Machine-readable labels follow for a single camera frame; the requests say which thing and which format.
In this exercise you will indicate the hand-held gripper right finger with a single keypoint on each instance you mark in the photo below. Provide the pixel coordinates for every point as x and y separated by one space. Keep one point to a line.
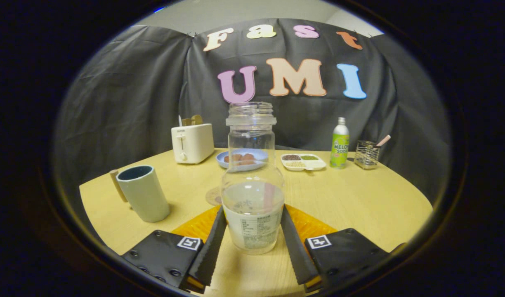
298 255

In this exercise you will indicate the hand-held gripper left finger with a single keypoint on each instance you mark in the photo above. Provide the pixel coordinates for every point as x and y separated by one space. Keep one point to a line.
209 255

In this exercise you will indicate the round cork coaster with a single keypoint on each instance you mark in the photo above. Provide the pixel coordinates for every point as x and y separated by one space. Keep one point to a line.
213 196

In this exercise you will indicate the clear glass juice bottle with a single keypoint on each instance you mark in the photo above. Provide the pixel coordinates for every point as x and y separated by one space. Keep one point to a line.
252 206

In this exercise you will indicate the green soda bottle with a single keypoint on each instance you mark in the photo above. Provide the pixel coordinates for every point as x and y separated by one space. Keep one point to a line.
340 148

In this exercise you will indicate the wooden table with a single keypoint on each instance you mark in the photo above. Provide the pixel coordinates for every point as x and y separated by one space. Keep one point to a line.
351 202

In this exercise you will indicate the white divided dish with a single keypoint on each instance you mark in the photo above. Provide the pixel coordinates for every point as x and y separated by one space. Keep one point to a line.
304 163

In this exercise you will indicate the blue plate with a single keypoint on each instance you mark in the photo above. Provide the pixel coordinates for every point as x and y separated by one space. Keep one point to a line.
221 159

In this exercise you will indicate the brown food pieces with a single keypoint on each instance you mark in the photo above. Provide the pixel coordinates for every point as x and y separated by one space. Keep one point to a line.
232 159

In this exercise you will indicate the white toaster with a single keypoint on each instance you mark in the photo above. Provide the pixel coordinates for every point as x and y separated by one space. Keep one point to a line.
192 144

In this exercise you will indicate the brown toast slice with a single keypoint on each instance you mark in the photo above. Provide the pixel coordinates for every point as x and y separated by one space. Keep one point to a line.
197 119
187 122

